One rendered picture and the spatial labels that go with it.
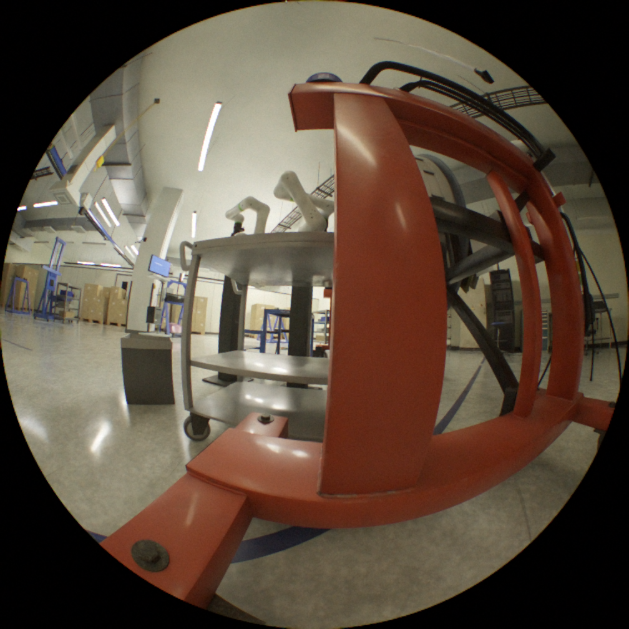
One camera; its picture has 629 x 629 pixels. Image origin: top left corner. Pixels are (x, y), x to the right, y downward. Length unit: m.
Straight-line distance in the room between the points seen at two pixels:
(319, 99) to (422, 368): 0.49
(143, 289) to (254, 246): 4.94
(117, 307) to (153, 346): 7.09
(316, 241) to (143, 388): 0.98
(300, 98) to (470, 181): 4.48
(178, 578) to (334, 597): 0.28
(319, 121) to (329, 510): 0.63
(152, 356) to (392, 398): 0.97
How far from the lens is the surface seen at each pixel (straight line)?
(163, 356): 1.00
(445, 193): 1.07
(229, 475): 0.24
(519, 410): 0.47
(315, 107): 0.48
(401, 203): 0.20
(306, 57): 3.82
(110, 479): 0.66
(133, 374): 1.03
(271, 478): 0.23
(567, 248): 0.65
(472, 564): 0.52
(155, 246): 5.62
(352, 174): 0.21
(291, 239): 0.53
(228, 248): 0.59
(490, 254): 0.57
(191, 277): 0.65
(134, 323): 5.38
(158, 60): 4.61
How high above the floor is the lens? 0.42
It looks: 5 degrees up
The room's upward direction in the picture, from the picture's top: 3 degrees clockwise
